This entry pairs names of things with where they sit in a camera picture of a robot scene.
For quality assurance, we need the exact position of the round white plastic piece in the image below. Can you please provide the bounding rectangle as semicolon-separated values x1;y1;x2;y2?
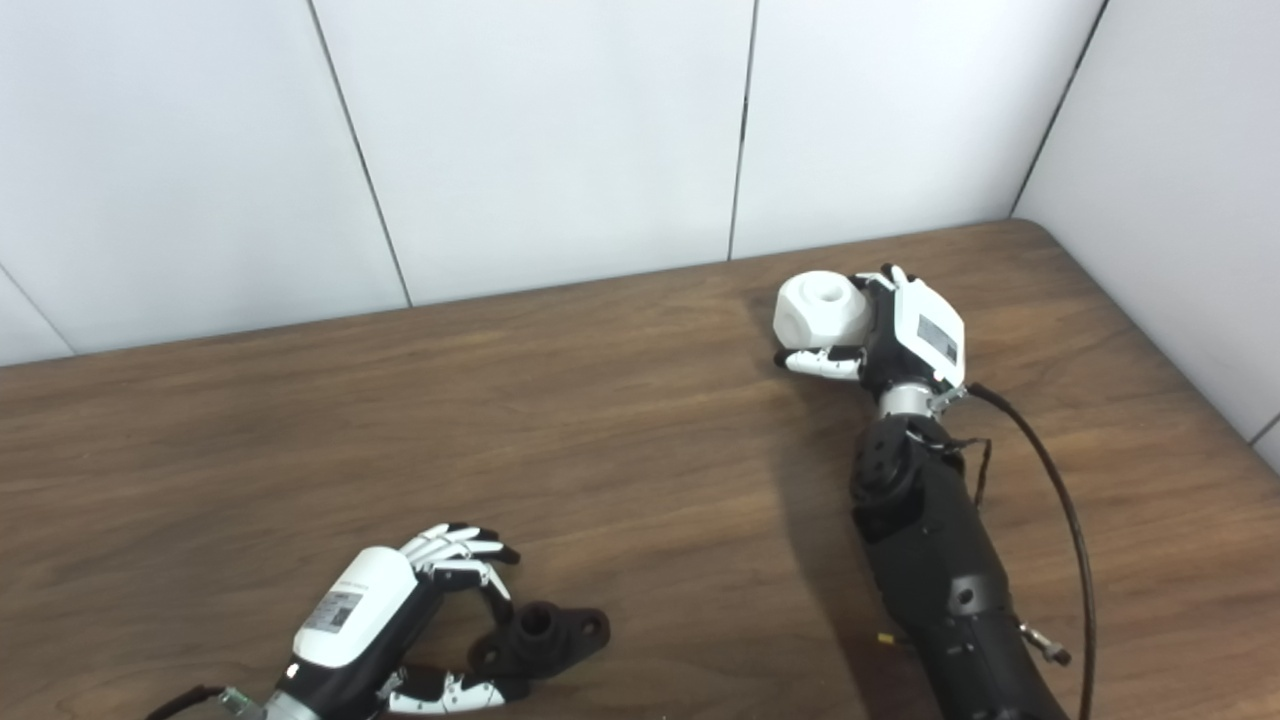
773;272;873;353

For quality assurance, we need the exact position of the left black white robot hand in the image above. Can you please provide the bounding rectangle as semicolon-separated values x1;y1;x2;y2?
283;523;531;716

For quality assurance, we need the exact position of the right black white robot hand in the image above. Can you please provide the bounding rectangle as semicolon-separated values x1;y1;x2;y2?
775;264;968;393

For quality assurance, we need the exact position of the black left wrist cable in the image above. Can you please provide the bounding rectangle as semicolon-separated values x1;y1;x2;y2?
145;684;241;720

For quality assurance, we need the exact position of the black plastic holder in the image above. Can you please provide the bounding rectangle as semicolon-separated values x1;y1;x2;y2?
468;601;611;681

